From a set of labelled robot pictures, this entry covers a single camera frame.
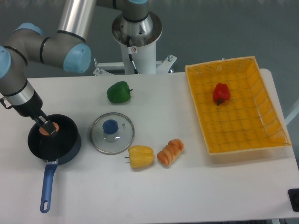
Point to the green bell pepper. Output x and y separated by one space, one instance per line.
119 92

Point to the yellow plastic basket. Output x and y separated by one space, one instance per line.
249 120

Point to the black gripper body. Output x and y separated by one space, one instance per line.
32 108

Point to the black device at table edge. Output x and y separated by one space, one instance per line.
294 199

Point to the dark pot blue handle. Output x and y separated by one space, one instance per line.
54 151

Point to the yellow bell pepper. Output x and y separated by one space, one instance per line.
140 156

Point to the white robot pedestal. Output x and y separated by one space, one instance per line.
138 43

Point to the red bell pepper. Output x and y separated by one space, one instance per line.
221 93

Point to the brown egg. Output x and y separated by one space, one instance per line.
45 133

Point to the glass lid blue knob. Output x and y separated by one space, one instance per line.
112 133

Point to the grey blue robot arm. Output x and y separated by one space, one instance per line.
67 50

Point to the orange bread roll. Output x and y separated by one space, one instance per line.
170 152

